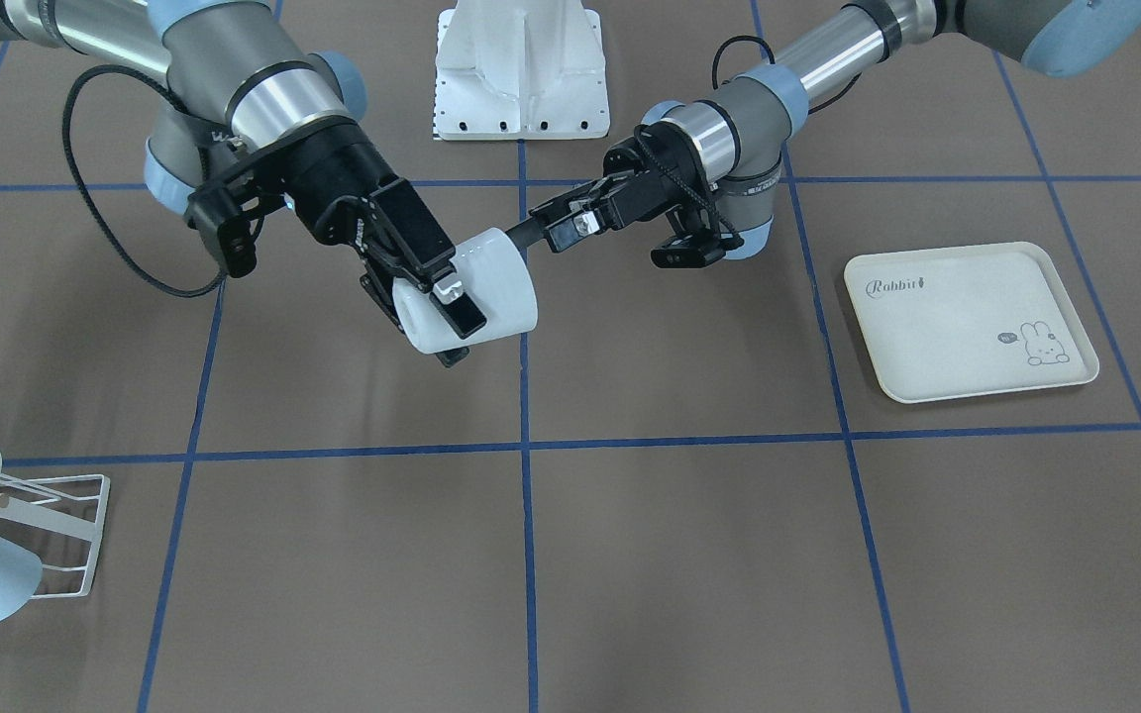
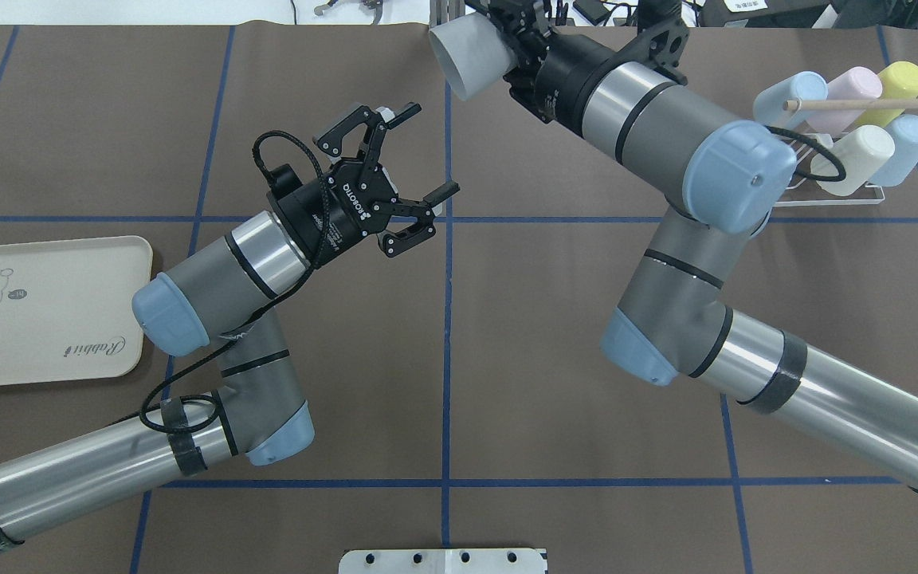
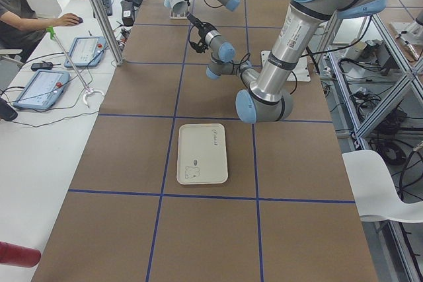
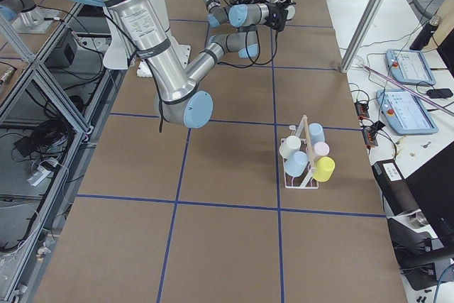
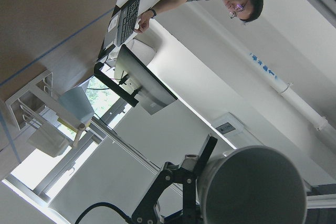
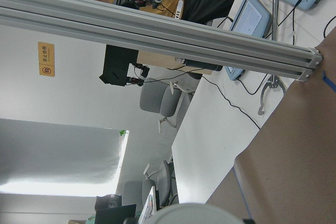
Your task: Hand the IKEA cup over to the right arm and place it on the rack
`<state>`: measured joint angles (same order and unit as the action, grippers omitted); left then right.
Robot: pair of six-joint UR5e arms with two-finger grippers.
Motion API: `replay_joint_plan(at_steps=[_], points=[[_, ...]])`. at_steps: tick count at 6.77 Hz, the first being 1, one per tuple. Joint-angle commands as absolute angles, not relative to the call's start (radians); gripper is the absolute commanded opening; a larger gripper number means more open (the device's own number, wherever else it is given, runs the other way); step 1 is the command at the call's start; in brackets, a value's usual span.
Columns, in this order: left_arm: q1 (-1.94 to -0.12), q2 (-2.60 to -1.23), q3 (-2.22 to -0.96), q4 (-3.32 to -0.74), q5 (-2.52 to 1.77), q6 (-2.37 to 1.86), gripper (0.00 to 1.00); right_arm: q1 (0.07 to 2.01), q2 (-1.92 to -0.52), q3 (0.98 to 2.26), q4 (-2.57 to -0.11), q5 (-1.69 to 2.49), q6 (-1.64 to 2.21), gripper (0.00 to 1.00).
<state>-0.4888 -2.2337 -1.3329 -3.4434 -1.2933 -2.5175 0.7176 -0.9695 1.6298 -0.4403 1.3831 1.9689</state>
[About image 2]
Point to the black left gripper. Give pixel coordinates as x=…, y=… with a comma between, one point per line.
x=318, y=218

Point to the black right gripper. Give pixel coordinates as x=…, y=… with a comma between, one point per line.
x=561, y=73

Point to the grey cup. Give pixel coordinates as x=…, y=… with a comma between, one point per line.
x=472, y=54

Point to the pink cup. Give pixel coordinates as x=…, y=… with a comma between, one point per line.
x=854, y=84

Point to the white cup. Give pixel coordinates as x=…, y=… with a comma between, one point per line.
x=861, y=152

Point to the yellow cup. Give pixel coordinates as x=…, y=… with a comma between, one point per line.
x=899, y=81

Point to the light blue cup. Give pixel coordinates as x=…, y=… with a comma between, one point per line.
x=904, y=133

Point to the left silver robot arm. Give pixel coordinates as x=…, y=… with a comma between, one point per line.
x=244, y=396

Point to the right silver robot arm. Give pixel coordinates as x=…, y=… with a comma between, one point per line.
x=721, y=176

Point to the cream serving tray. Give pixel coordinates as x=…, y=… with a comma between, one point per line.
x=65, y=308

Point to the white wire cup rack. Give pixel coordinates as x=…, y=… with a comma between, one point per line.
x=818, y=163

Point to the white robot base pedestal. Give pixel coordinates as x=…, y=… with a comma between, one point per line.
x=445, y=560

